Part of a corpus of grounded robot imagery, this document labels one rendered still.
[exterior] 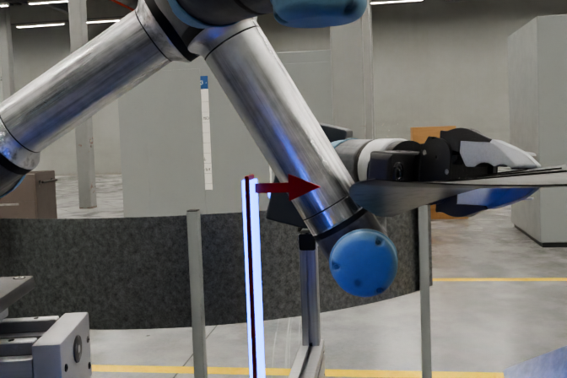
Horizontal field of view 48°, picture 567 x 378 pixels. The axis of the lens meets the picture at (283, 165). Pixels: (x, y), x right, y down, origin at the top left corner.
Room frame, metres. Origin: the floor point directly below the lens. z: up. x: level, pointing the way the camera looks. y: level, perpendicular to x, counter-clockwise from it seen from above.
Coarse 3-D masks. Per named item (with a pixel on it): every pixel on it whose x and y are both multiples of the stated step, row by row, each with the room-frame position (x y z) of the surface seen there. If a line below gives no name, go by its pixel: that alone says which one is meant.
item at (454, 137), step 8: (456, 128) 0.67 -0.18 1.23; (464, 128) 0.66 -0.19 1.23; (440, 136) 0.69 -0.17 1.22; (448, 136) 0.68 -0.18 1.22; (456, 136) 0.67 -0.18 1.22; (464, 136) 0.66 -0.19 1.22; (472, 136) 0.65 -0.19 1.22; (480, 136) 0.64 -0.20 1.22; (456, 144) 0.66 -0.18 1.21; (456, 152) 0.67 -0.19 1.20
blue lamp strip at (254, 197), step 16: (256, 208) 0.56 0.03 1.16; (256, 224) 0.56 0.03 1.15; (256, 240) 0.56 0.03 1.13; (256, 256) 0.55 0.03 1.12; (256, 272) 0.55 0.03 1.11; (256, 288) 0.55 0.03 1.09; (256, 304) 0.55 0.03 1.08; (256, 320) 0.55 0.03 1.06; (256, 336) 0.55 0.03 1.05; (256, 352) 0.55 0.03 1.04
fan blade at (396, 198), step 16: (480, 176) 0.53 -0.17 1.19; (496, 176) 0.51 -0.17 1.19; (512, 176) 0.51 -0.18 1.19; (528, 176) 0.50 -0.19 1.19; (544, 176) 0.49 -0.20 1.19; (560, 176) 0.48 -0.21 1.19; (352, 192) 0.52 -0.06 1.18; (368, 192) 0.52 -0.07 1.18; (384, 192) 0.53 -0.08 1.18; (400, 192) 0.54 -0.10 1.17; (416, 192) 0.55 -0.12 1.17; (432, 192) 0.57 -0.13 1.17; (448, 192) 0.60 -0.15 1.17; (368, 208) 0.62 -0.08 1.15; (384, 208) 0.63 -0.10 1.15; (400, 208) 0.64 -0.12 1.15
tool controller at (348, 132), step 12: (336, 132) 1.12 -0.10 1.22; (348, 132) 1.19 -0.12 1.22; (276, 180) 1.14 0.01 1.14; (276, 192) 1.14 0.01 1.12; (276, 204) 1.14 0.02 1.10; (288, 204) 1.13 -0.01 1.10; (276, 216) 1.14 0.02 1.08; (288, 216) 1.13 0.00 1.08; (300, 216) 1.13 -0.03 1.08; (300, 228) 1.19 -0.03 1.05
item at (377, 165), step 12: (372, 156) 0.66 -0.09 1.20; (384, 156) 0.65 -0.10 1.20; (396, 156) 0.66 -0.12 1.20; (408, 156) 0.69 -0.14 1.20; (372, 168) 0.66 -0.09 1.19; (384, 168) 0.65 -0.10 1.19; (396, 168) 0.65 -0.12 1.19; (408, 168) 0.70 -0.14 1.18; (396, 180) 0.66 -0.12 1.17; (408, 180) 0.70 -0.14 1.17
